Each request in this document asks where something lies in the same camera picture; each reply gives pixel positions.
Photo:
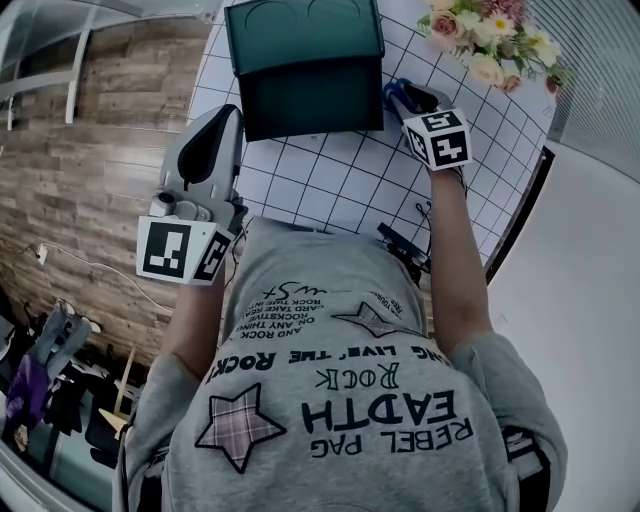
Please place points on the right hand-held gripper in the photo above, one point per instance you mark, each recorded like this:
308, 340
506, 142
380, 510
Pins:
445, 145

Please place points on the white grid mat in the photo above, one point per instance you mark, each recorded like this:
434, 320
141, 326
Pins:
325, 185

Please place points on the black wrist band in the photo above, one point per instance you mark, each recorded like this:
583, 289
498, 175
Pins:
461, 182

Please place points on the person's right forearm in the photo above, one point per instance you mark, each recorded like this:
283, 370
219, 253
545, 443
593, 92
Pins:
460, 275

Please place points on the dark green box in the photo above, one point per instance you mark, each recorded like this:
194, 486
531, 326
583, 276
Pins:
310, 50

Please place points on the grey printed t-shirt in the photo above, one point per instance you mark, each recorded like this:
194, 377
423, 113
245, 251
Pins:
325, 400

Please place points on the pastel flower bouquet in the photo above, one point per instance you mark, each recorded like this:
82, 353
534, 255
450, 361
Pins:
490, 45

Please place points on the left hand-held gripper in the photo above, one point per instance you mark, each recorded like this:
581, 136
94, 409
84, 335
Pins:
165, 247

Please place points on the black electronic device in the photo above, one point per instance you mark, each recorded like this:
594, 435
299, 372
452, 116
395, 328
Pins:
402, 247

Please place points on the person's left forearm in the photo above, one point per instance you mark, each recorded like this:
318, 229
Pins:
197, 330

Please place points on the black office chair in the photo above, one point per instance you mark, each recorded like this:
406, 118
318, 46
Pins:
85, 410

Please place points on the white window blinds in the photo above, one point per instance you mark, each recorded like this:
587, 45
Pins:
590, 65

